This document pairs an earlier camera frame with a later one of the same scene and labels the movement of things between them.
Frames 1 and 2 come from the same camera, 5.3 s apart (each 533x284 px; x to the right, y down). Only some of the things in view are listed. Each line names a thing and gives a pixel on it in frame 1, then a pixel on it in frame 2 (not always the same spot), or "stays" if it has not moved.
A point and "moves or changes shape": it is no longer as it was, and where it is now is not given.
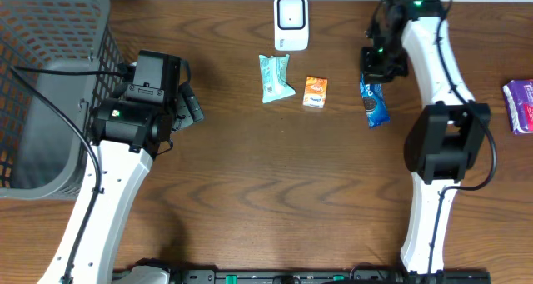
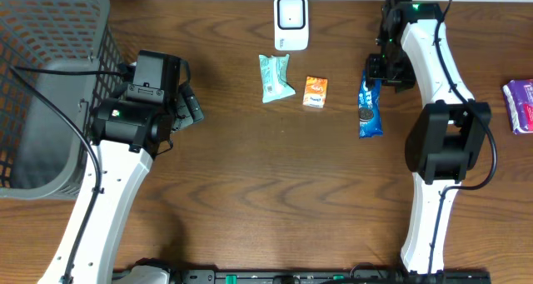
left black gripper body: (190, 107) stays
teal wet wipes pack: (274, 72) stays
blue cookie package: (375, 103) moves or changes shape
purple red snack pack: (519, 96) stays
